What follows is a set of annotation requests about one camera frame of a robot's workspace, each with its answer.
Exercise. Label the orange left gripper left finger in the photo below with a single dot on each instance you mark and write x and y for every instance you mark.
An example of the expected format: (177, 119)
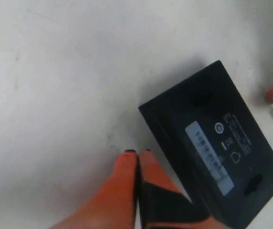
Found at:
(114, 205)

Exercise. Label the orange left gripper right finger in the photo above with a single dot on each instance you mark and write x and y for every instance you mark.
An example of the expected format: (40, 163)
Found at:
(162, 204)

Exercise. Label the small black box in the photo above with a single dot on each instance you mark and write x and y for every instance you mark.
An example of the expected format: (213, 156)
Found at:
(215, 146)

